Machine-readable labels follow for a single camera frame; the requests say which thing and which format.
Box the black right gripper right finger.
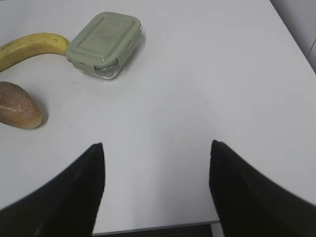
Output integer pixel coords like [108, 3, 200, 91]
[209, 140, 316, 237]

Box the brown bread roll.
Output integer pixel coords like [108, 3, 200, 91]
[0, 81, 43, 129]

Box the yellow banana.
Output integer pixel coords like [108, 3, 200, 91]
[0, 33, 69, 71]

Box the green lidded glass container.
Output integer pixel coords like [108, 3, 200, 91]
[66, 12, 142, 79]

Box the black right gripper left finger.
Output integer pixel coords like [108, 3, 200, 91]
[0, 143, 105, 237]

